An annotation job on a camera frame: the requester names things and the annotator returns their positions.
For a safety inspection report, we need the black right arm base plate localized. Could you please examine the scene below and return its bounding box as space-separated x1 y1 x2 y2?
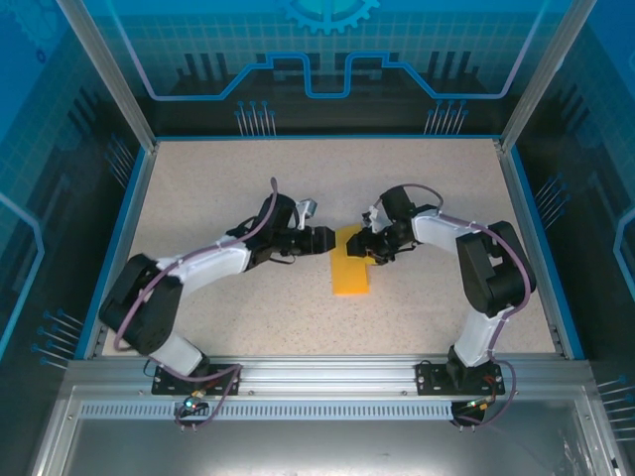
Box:
415 360 506 397

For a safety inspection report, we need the left cable connector plug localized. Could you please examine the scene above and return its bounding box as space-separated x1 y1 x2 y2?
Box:
182 389 207 414

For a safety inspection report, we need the aluminium table side rail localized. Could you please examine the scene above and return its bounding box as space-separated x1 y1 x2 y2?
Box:
82 141 160 361
493 140 587 361

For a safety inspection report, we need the orange paper sheet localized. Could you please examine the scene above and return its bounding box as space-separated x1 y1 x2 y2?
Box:
329 222 372 298

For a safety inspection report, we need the slotted grey cable duct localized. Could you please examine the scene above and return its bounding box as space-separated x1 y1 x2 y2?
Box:
78 402 455 418

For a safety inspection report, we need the grey sheet metal tray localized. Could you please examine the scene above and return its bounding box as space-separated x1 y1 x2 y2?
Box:
29 384 635 476

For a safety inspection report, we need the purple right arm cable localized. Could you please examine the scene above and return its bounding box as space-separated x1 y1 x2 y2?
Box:
376 182 530 428

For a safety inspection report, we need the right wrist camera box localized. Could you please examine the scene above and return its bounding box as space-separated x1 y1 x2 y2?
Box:
361 197 394 234

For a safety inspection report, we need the aluminium mounting rail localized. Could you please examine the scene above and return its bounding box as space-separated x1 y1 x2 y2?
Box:
66 354 594 398

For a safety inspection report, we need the aluminium frame post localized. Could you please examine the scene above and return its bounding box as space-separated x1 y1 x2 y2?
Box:
498 0 600 153
56 0 160 153

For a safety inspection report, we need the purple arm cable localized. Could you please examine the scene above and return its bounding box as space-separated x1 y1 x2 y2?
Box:
113 177 244 433
376 182 530 428

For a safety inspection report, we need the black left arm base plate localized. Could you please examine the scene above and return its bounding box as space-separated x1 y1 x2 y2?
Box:
151 363 242 397

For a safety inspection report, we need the cable connector plug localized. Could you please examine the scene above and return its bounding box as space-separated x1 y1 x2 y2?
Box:
182 389 207 414
462 395 498 414

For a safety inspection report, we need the right cable connector plug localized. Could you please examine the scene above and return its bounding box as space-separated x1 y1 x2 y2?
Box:
462 395 498 414

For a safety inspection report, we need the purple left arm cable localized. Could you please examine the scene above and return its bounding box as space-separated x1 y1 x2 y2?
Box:
113 177 244 433

